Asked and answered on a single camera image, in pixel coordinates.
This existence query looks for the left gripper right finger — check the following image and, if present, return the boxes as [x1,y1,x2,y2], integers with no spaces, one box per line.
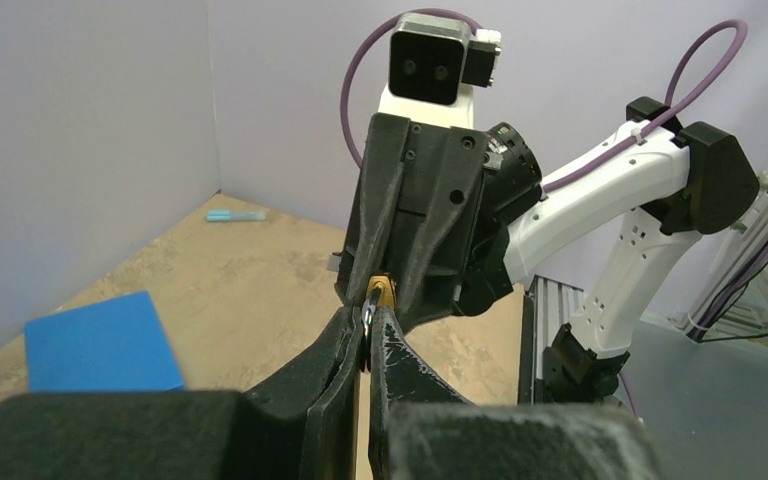
[367,307,666,479]

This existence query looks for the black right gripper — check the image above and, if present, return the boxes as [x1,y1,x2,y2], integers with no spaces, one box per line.
[335,113,542,331]

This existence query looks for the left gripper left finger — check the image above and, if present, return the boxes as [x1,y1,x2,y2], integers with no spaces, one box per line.
[0,307,362,479]

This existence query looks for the small brass padlock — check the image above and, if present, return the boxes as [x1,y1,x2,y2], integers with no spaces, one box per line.
[361,274,396,349]

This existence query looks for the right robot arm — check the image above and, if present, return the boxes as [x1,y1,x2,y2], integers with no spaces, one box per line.
[335,94,759,403]

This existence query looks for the blue folder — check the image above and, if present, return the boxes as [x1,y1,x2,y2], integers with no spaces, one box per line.
[24,291,185,393]

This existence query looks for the light blue marker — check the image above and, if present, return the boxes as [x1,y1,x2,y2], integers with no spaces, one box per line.
[205,210,267,223]

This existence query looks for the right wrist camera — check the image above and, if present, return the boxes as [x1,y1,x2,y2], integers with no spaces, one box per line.
[378,11,502,129]

